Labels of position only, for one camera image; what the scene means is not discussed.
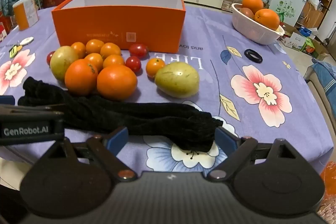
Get orange and white can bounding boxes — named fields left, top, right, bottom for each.
left=13, top=0, right=39, bottom=31

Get large orange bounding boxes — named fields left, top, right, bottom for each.
left=97, top=65, right=138, bottom=101
left=254, top=9, right=280, bottom=31
left=64, top=59, right=99, bottom=96
left=241, top=0, right=264, bottom=14

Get stacked brown cartons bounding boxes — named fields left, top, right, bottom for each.
left=222, top=0, right=248, bottom=12

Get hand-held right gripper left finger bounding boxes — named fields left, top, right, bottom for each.
left=39, top=126, right=137, bottom=182

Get red and white box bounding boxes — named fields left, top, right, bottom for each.
left=0, top=22, right=8, bottom=42

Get orange cardboard box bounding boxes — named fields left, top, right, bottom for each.
left=51, top=0, right=186, bottom=54

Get blue striped cloth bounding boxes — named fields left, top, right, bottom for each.
left=304, top=61, right=336, bottom=119

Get yellow-green small toy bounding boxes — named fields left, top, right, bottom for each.
left=9, top=43, right=24, bottom=59

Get small orange tangerine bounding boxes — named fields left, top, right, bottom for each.
left=146, top=58, right=166, bottom=79
left=86, top=39, right=105, bottom=54
left=84, top=53, right=104, bottom=72
left=71, top=42, right=87, bottom=59
left=100, top=42, right=122, bottom=59
left=103, top=54, right=125, bottom=68

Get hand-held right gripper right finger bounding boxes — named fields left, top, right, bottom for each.
left=209, top=126, right=302, bottom=182

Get purple floral tablecloth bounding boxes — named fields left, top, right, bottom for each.
left=0, top=2, right=334, bottom=174

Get brown-green fruit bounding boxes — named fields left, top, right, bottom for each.
left=239, top=7, right=255, bottom=20

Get black knitted cloth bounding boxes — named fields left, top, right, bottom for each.
left=18, top=76, right=223, bottom=153

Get black hair tie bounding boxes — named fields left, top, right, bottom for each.
left=244, top=49, right=263, bottom=63

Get orange plastic bag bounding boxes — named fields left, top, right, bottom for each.
left=320, top=161, right=336, bottom=188

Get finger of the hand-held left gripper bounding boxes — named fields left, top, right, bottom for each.
left=0, top=95, right=14, bottom=107

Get white plastic colander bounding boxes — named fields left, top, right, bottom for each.
left=231, top=3, right=285, bottom=45

